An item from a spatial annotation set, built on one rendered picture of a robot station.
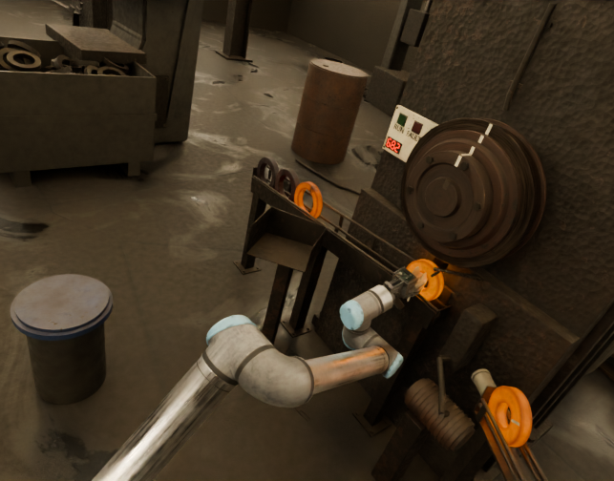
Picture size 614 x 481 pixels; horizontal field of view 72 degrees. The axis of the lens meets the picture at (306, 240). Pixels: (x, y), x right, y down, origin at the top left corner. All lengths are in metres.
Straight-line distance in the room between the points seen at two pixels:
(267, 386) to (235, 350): 0.11
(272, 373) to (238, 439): 0.92
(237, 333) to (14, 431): 1.13
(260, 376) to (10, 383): 1.32
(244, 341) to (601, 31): 1.21
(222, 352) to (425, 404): 0.77
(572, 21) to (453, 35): 0.38
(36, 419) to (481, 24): 2.08
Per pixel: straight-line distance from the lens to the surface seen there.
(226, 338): 1.04
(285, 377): 1.00
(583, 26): 1.48
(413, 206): 1.44
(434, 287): 1.60
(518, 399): 1.34
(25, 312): 1.75
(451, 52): 1.67
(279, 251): 1.79
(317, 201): 1.97
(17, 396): 2.07
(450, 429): 1.54
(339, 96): 4.17
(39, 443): 1.93
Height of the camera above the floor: 1.60
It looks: 32 degrees down
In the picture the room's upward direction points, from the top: 15 degrees clockwise
